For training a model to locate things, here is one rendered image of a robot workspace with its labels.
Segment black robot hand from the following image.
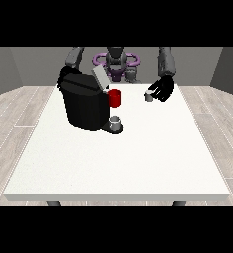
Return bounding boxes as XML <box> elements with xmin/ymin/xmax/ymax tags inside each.
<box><xmin>146</xmin><ymin>74</ymin><xmax>175</xmax><ymax>103</ymax></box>
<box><xmin>56</xmin><ymin>65</ymin><xmax>81</xmax><ymax>89</ymax></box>

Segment small grey coffee pod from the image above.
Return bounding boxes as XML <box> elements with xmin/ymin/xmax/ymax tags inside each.
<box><xmin>144</xmin><ymin>90</ymin><xmax>155</xmax><ymax>103</ymax></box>

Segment black coffee machine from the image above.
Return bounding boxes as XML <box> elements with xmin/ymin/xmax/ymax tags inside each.
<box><xmin>58</xmin><ymin>72</ymin><xmax>124</xmax><ymax>135</ymax></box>

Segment pale grey machine lid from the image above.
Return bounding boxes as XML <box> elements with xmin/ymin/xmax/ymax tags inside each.
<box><xmin>91</xmin><ymin>64</ymin><xmax>110</xmax><ymax>91</ymax></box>

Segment red pod holder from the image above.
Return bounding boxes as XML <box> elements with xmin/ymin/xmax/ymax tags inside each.
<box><xmin>107</xmin><ymin>88</ymin><xmax>122</xmax><ymax>109</ymax></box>

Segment grey robot trunk purple rings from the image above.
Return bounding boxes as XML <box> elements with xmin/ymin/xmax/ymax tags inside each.
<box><xmin>92</xmin><ymin>47</ymin><xmax>142</xmax><ymax>84</ymax></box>

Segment small grey cup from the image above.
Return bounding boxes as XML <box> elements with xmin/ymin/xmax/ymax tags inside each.
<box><xmin>109</xmin><ymin>115</ymin><xmax>123</xmax><ymax>131</ymax></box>

